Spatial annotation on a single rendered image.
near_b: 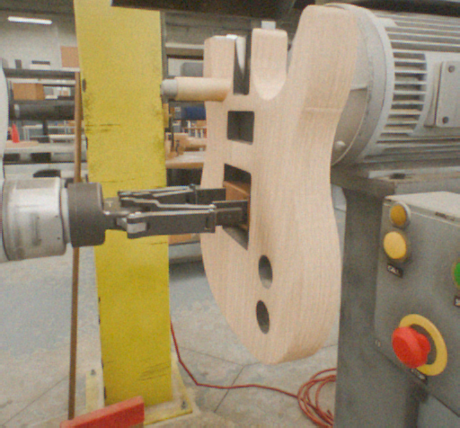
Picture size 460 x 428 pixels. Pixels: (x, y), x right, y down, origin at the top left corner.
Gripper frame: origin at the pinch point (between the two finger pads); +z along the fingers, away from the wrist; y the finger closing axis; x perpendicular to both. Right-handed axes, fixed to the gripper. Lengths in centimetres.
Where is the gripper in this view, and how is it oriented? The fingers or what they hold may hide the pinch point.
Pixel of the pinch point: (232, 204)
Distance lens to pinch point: 51.3
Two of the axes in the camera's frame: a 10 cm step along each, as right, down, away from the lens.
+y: 3.4, 2.3, -9.1
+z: 9.4, -0.6, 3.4
